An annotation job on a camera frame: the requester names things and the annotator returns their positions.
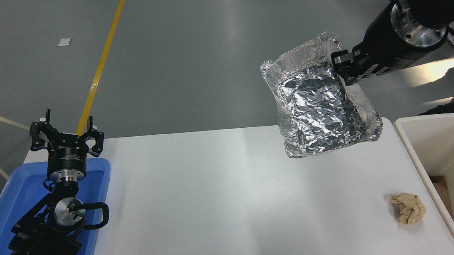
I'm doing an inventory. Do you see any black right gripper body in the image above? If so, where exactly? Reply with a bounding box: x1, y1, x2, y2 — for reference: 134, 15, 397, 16
358, 0, 436, 76

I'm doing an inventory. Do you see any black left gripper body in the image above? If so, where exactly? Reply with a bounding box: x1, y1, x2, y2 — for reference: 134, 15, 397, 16
44, 132, 91, 176

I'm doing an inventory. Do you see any silver foil tray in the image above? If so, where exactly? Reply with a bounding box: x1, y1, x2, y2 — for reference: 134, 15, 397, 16
257, 27, 386, 161

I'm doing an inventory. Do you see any blue plastic tray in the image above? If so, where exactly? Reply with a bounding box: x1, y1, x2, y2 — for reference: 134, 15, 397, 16
0, 156, 119, 255

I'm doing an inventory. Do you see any yellow floor tape line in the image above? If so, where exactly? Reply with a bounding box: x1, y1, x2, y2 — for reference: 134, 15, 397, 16
64, 0, 142, 137

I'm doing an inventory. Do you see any crumpled tan paper ball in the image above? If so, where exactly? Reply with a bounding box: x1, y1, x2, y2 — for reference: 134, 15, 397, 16
389, 191, 428, 227

